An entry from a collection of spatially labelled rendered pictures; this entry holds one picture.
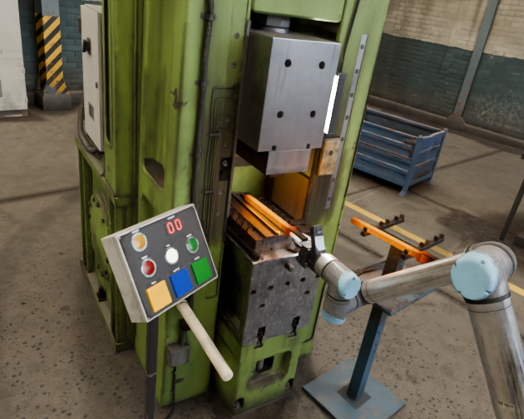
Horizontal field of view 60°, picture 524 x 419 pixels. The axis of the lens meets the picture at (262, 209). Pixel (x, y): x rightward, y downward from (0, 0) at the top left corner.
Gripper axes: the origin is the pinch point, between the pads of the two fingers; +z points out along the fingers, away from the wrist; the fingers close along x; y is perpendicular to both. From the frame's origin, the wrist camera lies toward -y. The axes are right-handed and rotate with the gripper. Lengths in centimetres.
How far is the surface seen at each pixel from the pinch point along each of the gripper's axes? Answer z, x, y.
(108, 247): -6, -75, -11
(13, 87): 531, -62, 71
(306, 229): 9.7, 14.6, 6.3
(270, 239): 7.7, -5.4, 6.6
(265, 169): 8.6, -12.5, -25.2
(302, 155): 8.2, 3.4, -30.0
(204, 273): -9.0, -43.5, 3.7
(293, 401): -3, 18, 104
